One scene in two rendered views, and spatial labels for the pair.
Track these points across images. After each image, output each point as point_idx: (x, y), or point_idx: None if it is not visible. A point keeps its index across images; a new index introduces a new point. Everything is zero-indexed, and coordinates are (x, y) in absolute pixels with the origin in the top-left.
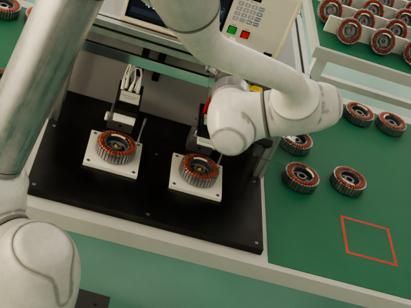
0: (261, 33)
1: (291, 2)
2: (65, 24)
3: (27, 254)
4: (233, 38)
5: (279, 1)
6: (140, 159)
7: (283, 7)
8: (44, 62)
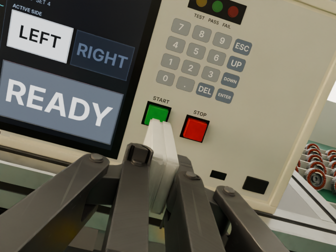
0: (240, 124)
1: (330, 18)
2: None
3: None
4: (162, 125)
5: (296, 17)
6: None
7: (306, 35)
8: None
